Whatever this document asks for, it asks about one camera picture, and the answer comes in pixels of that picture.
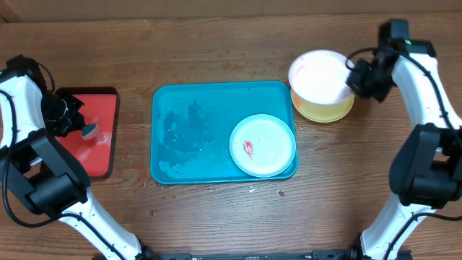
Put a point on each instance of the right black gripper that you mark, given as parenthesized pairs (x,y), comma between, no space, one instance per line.
(351,81)

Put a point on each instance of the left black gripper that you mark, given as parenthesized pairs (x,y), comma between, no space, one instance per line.
(63,128)

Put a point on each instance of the white plate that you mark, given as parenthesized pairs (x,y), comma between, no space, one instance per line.
(320,77)

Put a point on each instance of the yellow-green plate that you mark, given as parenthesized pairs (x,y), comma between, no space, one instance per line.
(322,113)

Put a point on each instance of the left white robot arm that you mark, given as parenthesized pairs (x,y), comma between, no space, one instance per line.
(41,181)

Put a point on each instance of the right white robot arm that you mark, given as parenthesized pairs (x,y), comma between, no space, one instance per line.
(426,173)

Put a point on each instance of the dark tray with red liquid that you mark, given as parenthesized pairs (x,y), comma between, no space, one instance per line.
(101,106)

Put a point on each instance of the teal plastic tray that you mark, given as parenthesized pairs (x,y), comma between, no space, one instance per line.
(192,125)

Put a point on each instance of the light blue plate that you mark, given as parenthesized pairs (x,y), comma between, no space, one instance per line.
(262,146)

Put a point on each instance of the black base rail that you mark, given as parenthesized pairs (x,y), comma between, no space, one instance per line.
(314,255)

